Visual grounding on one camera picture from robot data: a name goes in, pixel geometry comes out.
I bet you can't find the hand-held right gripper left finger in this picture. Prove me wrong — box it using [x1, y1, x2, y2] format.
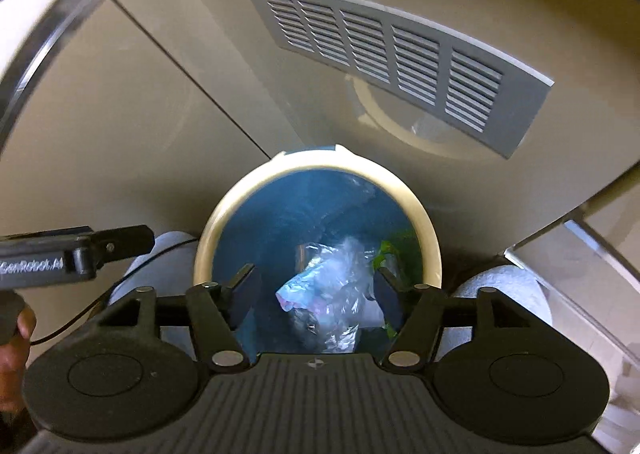
[97, 263, 262, 371]

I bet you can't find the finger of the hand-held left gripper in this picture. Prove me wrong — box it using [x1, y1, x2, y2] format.
[92, 225, 157, 272]

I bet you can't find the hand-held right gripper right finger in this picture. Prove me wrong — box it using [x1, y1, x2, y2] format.
[372, 265, 551, 369]

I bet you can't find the green white snack wrapper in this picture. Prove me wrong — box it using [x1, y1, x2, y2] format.
[372, 228, 420, 341]

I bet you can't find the blue plastic wrapper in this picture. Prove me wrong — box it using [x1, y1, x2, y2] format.
[274, 236, 387, 355]

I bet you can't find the cream rim trash bin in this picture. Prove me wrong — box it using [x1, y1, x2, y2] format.
[194, 144, 444, 356]

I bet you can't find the person's left hand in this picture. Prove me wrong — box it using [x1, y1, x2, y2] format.
[0, 306, 38, 416]

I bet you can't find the white paper roll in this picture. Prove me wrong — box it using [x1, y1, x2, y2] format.
[107, 231, 203, 316]
[449, 263, 554, 331]

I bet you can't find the blue bin liner bag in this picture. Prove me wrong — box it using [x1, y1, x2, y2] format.
[212, 168, 427, 356]

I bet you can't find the chrome trim strip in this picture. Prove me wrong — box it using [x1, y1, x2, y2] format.
[0, 0, 104, 145]

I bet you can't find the grey vent grille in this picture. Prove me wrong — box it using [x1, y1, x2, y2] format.
[240, 0, 556, 161]

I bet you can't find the thin black cable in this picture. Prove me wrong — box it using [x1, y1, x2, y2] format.
[29, 239, 200, 347]

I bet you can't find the chrome metal frame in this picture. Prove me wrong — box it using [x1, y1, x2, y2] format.
[504, 201, 640, 350]

